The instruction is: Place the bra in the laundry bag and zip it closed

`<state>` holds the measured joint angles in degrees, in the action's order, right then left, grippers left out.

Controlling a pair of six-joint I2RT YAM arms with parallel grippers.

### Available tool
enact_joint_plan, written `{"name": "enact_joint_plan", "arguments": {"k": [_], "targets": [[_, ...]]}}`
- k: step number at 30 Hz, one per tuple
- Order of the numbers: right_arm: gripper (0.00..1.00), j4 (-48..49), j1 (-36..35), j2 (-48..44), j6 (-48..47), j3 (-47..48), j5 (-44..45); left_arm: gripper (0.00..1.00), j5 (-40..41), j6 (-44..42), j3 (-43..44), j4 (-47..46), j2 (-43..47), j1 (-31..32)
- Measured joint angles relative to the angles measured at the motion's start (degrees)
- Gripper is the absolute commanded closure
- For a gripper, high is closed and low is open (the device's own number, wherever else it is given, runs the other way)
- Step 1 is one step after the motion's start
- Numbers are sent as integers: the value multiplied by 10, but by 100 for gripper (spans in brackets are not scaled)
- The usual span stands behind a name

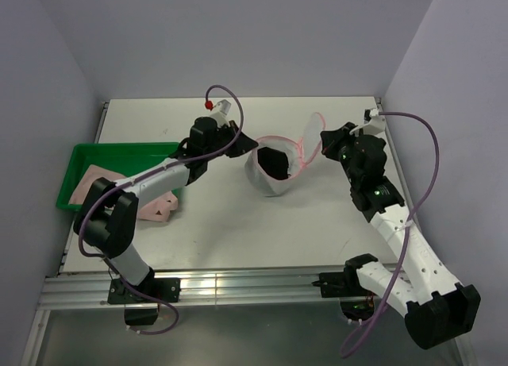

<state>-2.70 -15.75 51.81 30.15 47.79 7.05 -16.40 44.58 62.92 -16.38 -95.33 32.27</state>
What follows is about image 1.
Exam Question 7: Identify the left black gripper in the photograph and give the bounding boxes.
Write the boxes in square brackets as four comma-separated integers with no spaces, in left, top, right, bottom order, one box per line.
[204,121,257,161]

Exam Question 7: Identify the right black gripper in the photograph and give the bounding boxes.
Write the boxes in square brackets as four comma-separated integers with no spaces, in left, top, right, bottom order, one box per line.
[321,121,364,185]

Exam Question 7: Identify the black bra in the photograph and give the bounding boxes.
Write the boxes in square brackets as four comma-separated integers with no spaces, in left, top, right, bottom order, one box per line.
[256,147,290,180]

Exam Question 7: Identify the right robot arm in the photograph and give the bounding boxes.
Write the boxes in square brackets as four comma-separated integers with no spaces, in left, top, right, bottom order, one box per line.
[314,122,481,349]

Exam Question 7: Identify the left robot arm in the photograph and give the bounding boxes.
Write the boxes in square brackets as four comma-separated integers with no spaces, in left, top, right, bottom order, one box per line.
[74,117,258,302]

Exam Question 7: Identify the pink garment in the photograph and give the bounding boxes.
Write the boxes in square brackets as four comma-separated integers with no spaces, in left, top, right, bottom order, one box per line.
[68,164,179,222]

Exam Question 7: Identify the green plastic tray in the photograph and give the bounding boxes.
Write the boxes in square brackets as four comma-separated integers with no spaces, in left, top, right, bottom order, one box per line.
[56,142,178,212]

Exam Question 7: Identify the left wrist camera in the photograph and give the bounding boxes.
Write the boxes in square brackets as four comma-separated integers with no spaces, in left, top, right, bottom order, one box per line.
[205,99,231,127]

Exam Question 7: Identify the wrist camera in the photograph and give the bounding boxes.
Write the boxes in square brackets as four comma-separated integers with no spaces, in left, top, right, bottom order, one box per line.
[205,99,231,127]
[350,108,386,136]

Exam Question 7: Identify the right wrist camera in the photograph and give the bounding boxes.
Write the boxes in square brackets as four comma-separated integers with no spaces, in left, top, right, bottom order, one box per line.
[350,108,386,136]

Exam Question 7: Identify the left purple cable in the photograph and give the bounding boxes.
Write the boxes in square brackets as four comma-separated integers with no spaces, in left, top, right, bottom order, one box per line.
[77,84,244,337]

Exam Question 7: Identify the purple cable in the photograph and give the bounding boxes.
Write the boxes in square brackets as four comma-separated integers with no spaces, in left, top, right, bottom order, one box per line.
[340,110,440,359]
[77,84,244,337]

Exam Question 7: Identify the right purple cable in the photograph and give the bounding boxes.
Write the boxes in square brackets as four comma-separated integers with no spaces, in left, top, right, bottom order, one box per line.
[340,110,440,359]

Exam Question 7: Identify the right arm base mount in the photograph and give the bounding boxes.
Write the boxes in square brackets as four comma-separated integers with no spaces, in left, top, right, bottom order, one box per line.
[312,272,375,323]

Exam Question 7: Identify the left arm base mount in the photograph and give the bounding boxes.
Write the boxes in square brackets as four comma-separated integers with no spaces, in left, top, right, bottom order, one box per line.
[106,278,180,330]

